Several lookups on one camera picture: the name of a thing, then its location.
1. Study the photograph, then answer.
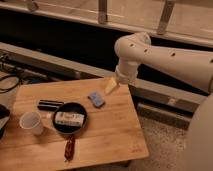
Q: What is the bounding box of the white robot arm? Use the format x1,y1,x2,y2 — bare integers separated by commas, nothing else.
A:
105,32,213,171

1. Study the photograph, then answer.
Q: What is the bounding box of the blue sponge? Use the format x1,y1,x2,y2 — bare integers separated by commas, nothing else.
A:
88,92,105,108

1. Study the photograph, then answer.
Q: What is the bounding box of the black frying pan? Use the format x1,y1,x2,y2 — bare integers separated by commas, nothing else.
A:
52,102,87,134

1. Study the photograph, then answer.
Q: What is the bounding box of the white box in pan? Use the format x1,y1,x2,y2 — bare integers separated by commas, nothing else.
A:
55,112,84,127

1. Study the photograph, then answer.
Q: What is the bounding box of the black rectangular case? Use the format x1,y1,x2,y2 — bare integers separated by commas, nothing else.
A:
37,100,63,111

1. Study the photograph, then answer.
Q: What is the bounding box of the white plastic cup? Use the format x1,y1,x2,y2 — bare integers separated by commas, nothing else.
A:
19,111,44,135

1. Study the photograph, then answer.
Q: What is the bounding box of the dark object at left edge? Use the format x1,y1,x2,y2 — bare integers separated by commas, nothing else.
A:
0,104,10,139

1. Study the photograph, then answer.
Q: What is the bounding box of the black cable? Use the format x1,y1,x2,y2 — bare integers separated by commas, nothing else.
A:
0,74,22,94

